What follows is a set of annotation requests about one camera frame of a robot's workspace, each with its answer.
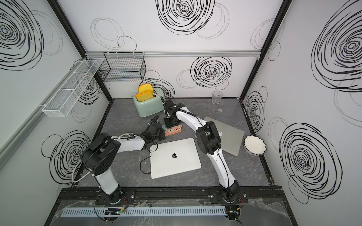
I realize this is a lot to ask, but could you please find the black usb cable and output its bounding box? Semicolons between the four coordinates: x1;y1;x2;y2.
140;141;159;175

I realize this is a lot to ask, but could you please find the black wire basket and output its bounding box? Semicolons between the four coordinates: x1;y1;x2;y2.
98;52;147;83

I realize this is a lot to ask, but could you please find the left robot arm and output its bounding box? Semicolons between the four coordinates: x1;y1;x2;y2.
81;115;166;204

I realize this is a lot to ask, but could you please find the white wire shelf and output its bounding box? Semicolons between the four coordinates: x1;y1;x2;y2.
42;59;99;117

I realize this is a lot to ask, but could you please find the grey laptop at right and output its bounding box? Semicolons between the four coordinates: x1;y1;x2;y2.
201;116;244;156

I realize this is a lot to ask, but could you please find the orange power strip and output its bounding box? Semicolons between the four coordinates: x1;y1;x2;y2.
165;125;182;137

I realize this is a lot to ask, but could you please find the white scalloped bowl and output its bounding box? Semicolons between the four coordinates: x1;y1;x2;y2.
244;136;266;155

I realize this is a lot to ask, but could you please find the silver laptop with apple logo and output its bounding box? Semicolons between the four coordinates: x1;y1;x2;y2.
150;138;202;179

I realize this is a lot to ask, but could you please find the grey slotted cable duct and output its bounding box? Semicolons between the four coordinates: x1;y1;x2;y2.
60;206;227;218

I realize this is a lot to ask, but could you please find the white power strip cord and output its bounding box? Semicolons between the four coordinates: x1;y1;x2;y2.
71;132;135;184

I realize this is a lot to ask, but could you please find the mint green toaster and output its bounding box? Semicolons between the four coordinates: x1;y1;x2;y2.
133;88;166;117

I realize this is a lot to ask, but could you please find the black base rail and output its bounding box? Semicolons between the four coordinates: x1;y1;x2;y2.
56;186;285;205

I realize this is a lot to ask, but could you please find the yellow toast slice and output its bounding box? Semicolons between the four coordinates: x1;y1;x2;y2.
138;83;154;93
135;90;154;102

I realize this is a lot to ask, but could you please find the clear drinking glass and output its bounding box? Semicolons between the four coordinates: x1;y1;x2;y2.
212;90;222;105

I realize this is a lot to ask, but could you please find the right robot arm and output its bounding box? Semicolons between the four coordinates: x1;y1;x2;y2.
161;98;239;203

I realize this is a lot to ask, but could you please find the yellow toast slice front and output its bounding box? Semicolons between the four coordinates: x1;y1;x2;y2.
135;90;154;102

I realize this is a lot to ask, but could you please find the yellow toast slice back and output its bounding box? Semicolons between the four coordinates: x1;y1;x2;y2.
138;83;154;93

